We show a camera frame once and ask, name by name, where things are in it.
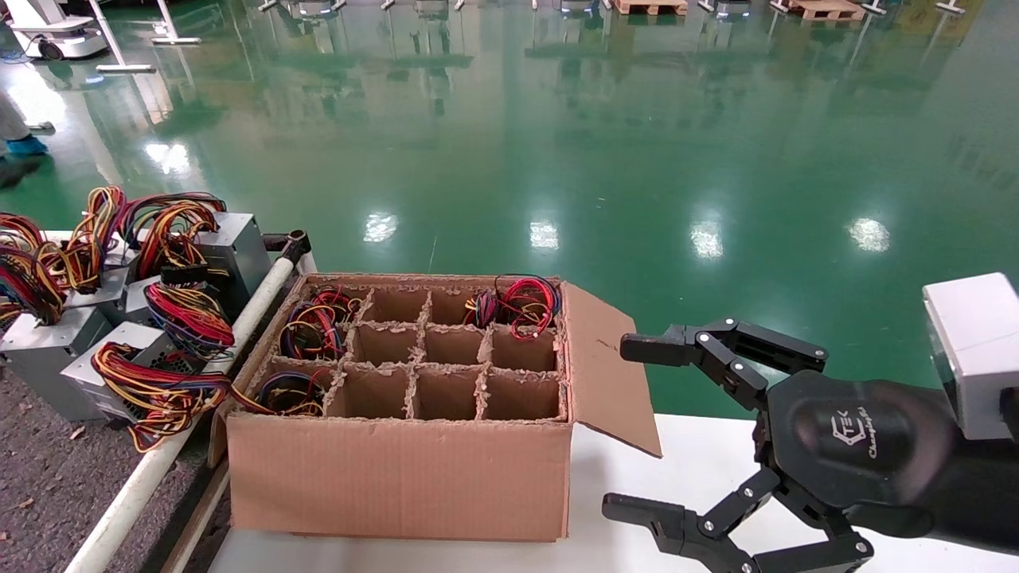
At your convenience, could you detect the grey felt mat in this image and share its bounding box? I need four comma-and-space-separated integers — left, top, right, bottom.
0, 362, 204, 573

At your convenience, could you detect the white table leg frame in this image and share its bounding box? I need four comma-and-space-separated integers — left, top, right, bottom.
86, 0, 201, 74

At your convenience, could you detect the wooden pallet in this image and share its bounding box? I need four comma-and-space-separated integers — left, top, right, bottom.
787, 0, 866, 22
611, 0, 689, 17

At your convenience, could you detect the person with blue shoe covers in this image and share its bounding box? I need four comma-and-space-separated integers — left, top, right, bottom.
0, 89, 55, 190

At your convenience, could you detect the cardboard box with dividers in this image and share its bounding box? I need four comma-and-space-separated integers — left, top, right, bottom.
207, 273, 663, 544

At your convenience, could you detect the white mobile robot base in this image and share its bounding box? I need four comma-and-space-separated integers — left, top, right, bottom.
2, 0, 110, 62

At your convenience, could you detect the grey power supply with wires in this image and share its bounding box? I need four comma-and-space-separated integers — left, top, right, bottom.
464, 275, 563, 341
277, 285, 363, 361
60, 321, 233, 453
118, 191, 273, 323
231, 368, 329, 419
36, 185, 160, 313
123, 275, 236, 363
0, 212, 114, 423

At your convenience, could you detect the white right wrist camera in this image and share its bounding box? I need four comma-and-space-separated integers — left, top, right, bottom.
922, 272, 1019, 441

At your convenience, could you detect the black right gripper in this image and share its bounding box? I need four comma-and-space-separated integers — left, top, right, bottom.
601, 318, 960, 573

